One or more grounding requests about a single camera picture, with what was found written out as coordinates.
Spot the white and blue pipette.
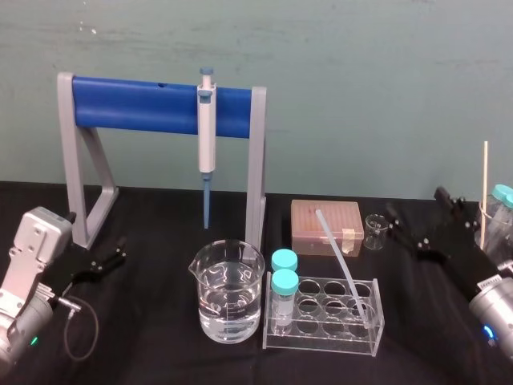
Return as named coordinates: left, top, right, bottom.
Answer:
left=196, top=66, right=218, bottom=230

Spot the grey and blue pipette stand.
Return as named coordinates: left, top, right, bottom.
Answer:
left=56, top=71, right=268, bottom=252

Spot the clear acrylic tube rack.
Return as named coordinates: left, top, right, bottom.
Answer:
left=261, top=276, right=386, bottom=359

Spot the clear bottle with teal cap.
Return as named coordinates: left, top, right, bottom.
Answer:
left=491, top=184, right=513, bottom=225
left=503, top=192, right=513, bottom=232

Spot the thin wooden stick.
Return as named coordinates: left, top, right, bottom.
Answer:
left=481, top=140, right=490, bottom=248

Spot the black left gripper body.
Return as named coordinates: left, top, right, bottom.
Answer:
left=42, top=231, right=95, bottom=300

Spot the clear glass stirring rod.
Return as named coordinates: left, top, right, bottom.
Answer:
left=314, top=208, right=373, bottom=330

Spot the clear tube with teal cap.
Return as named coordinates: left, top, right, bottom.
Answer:
left=269, top=268, right=300, bottom=337
left=270, top=249, right=299, bottom=278

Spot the beige tape strip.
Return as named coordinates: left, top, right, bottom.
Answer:
left=341, top=227, right=357, bottom=254

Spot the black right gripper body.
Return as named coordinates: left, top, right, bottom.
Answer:
left=415, top=231, right=503, bottom=301

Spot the thin dark gripper cable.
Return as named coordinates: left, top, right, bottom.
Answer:
left=57, top=294, right=100, bottom=361

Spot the large glass beaker with water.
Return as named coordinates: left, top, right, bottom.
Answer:
left=188, top=239, right=267, bottom=343

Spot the small empty glass beaker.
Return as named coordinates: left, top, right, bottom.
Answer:
left=363, top=213, right=387, bottom=251

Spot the black table cloth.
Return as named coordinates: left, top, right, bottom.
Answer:
left=0, top=180, right=513, bottom=385

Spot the amber pipette tip box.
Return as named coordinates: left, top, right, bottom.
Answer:
left=290, top=199, right=364, bottom=257

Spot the glass beaker holding stick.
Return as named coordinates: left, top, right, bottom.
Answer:
left=474, top=199, right=513, bottom=262

